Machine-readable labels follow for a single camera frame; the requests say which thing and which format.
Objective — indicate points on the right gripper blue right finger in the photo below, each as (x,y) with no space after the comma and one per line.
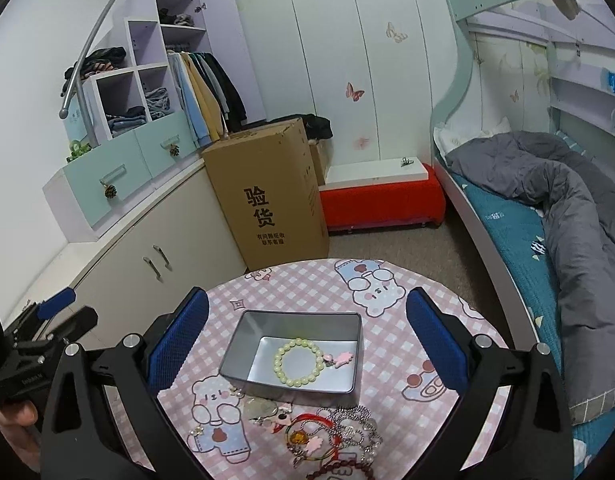
(533,439)

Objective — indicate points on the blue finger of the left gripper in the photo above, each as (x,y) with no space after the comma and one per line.
(50,307)

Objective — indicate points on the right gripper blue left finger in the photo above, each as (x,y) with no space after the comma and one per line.
(80,439)

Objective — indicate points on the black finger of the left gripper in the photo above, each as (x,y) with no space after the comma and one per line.
(74,327)

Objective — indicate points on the person's left hand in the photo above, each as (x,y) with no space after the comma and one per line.
(17,425)

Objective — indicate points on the beige low cabinet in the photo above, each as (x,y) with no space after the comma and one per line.
(175,239)

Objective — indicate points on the mint drawer stair unit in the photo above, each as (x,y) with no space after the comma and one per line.
(88,196)

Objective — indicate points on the pink checkered bear tablecloth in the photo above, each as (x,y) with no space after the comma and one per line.
(403,400)

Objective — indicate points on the silver metal tin box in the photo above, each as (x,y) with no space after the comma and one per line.
(279,356)

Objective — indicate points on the small green plant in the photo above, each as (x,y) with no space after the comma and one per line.
(77,150)

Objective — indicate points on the teal bed sheet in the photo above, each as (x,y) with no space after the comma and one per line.
(517,232)

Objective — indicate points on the grey metal handrail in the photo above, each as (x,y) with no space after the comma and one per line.
(93,61)

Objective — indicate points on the grey duvet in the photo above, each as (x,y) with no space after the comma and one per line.
(578,199)

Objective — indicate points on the red storage ottoman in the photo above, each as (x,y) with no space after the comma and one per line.
(378,206)

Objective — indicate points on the large brown cardboard box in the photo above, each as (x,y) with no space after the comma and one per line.
(265,182)

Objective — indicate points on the hanging clothes row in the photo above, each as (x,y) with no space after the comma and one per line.
(211,101)

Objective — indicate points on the white pillow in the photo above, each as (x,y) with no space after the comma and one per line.
(447,140)

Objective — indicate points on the white board on ottoman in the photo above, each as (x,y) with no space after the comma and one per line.
(376,172)

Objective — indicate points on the black clothes pile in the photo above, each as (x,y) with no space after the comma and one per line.
(317,128)

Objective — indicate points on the purple cubby shelf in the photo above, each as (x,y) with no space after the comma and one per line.
(146,29)

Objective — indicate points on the white wardrobe with butterflies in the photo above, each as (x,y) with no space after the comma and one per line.
(374,68)

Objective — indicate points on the pink charm keychain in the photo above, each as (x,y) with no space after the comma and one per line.
(338,361)

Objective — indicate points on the mint bunk bed frame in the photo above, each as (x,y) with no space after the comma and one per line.
(546,65)

